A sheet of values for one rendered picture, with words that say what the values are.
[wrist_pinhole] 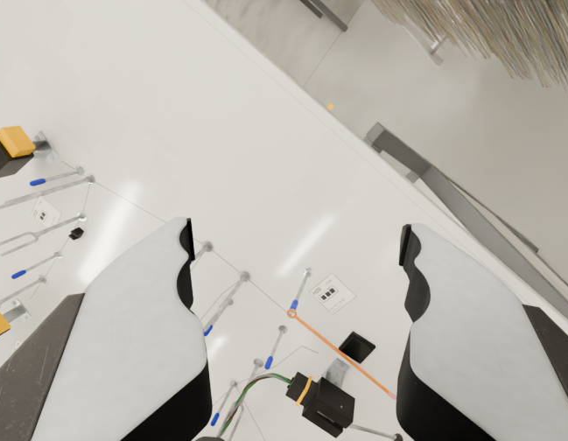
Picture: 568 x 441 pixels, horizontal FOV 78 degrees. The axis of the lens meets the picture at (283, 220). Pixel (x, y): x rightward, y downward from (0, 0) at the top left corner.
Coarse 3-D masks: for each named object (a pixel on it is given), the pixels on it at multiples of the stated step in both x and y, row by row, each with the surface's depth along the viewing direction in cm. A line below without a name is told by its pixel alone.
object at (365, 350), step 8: (352, 336) 52; (360, 336) 51; (344, 344) 52; (352, 344) 51; (360, 344) 51; (368, 344) 51; (344, 352) 52; (352, 352) 52; (360, 352) 52; (368, 352) 51; (360, 360) 52
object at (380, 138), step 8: (376, 128) 80; (384, 128) 80; (368, 136) 81; (376, 136) 79; (384, 136) 79; (392, 136) 80; (368, 144) 81; (376, 144) 80; (384, 144) 81; (392, 144) 81; (400, 144) 82; (392, 152) 83; (400, 152) 84; (408, 152) 84; (416, 152) 87; (400, 160) 85; (408, 160) 86; (416, 160) 87; (424, 160) 88; (416, 168) 88; (424, 168) 89
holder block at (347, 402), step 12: (324, 384) 49; (324, 396) 47; (336, 396) 48; (348, 396) 49; (312, 408) 47; (324, 408) 46; (336, 408) 46; (348, 408) 47; (312, 420) 48; (324, 420) 47; (336, 420) 47; (348, 420) 46; (336, 432) 47
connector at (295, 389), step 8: (296, 376) 49; (304, 376) 49; (288, 384) 50; (296, 384) 48; (304, 384) 48; (312, 384) 49; (288, 392) 49; (296, 392) 48; (312, 392) 48; (296, 400) 49; (304, 400) 48
